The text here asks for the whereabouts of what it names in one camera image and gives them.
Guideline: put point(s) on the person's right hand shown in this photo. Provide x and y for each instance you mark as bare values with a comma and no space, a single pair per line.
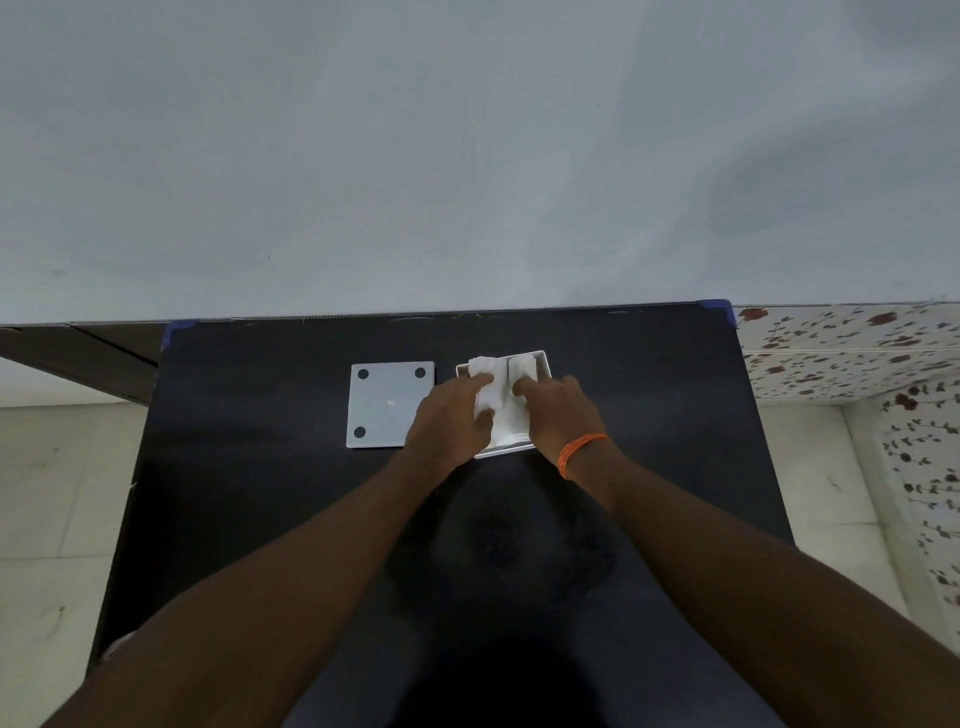
562,416

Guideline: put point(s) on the person's left hand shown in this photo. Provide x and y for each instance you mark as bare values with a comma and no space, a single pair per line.
442,427

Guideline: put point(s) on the person's left fingers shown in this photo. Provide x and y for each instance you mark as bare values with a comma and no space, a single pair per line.
472,386

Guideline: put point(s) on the person's right fingers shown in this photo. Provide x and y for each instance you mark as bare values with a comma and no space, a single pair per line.
529,388

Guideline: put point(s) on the white cloth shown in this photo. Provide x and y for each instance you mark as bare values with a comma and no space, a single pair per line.
496,390
519,416

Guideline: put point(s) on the person's left forearm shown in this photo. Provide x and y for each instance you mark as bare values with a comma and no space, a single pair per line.
285,600

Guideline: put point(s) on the person's right forearm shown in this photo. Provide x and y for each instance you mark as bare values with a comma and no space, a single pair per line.
750,592

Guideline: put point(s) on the white square box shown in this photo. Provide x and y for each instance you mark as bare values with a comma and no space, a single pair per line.
545,363

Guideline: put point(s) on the orange wrist thread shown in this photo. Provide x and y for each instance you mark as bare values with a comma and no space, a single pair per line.
579,448

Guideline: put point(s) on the white square lid black dots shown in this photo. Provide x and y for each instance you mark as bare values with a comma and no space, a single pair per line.
386,409

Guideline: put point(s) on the blue table corner guard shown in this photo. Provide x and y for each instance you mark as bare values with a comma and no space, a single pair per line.
176,330
718,310

